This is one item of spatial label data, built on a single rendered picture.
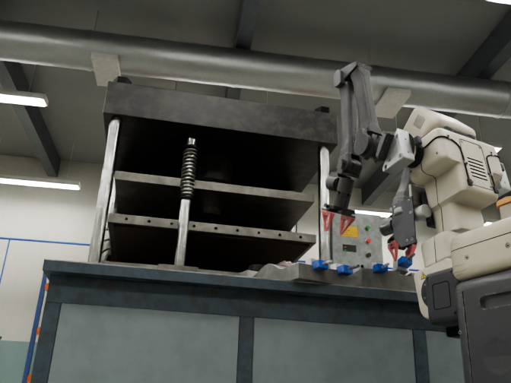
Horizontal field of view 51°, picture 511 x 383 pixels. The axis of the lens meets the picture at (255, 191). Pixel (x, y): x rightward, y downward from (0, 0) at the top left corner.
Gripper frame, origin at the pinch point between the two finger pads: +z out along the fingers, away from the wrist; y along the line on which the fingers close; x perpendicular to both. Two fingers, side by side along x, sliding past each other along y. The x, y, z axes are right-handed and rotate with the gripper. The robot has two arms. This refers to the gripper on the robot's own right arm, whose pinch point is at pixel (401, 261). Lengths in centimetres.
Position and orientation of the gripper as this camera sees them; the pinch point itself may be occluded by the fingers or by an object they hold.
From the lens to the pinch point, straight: 219.8
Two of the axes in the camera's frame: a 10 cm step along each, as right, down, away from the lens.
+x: 2.1, -5.0, -8.4
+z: -1.6, 8.3, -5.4
